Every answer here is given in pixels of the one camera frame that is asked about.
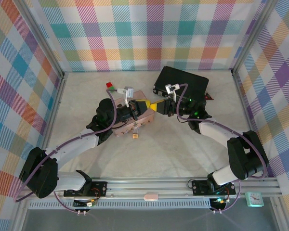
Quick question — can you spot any pink metal lockbox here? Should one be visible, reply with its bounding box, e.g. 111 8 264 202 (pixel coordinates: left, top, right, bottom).
111 90 158 138

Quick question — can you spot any black hard case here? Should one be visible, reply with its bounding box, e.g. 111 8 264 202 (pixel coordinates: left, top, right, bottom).
152 65 210 103

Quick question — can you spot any pink white eraser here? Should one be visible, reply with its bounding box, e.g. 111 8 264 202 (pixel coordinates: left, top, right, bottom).
143 192 160 202

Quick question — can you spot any left connector board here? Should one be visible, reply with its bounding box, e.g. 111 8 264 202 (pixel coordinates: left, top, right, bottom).
73 198 97 208

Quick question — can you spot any connector board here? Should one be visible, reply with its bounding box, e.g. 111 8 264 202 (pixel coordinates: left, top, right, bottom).
73 198 97 208
210 197 229 209

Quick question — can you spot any right connector board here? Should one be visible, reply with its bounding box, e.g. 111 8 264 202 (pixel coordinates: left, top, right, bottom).
210 197 229 209

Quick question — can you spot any mint green small clock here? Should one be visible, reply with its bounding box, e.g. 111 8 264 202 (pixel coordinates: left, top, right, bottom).
245 191 264 208

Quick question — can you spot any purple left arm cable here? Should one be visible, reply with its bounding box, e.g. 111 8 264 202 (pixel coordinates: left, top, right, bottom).
13 87 119 214

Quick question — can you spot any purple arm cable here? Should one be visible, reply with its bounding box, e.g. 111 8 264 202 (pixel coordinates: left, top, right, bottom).
175 83 268 214
13 87 119 214

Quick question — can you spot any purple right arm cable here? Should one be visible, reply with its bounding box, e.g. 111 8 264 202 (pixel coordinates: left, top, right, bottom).
175 83 268 214

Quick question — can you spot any aluminium front frame rail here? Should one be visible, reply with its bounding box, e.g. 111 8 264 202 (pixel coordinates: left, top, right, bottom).
16 177 280 201

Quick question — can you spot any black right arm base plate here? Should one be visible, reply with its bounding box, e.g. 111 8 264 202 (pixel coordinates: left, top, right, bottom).
191 180 237 196

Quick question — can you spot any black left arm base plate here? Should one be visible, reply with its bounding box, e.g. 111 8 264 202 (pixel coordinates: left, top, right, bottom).
63 180 108 198

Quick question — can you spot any aluminium right frame post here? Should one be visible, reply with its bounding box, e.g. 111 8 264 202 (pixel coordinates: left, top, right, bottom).
230 0 279 76

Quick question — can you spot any aluminium frame post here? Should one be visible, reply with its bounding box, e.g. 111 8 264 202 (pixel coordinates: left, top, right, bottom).
18 0 67 79
230 0 279 76

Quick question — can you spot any grey slotted cable duct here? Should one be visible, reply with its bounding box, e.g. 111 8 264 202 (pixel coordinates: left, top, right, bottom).
28 200 212 210

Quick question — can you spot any aluminium left frame post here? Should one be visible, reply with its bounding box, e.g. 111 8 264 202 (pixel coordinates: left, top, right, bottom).
18 0 67 79

